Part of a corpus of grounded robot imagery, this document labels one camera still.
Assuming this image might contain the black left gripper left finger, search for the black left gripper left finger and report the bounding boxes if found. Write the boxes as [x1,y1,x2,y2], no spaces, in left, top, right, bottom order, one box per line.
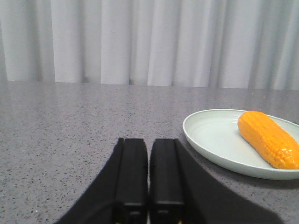
[57,138,148,224]

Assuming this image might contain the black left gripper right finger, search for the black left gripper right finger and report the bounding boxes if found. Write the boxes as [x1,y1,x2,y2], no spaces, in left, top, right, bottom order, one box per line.
[149,139,282,224]

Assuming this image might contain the orange plastic corn cob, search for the orange plastic corn cob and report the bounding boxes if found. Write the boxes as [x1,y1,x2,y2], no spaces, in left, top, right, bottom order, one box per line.
[237,111,299,169]

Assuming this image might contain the pale green round plate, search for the pale green round plate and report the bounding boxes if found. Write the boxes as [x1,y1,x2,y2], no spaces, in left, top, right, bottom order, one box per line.
[182,109,299,180]

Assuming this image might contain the white pleated curtain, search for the white pleated curtain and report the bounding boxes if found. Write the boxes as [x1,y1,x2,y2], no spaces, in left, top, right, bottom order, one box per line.
[0,0,299,90]

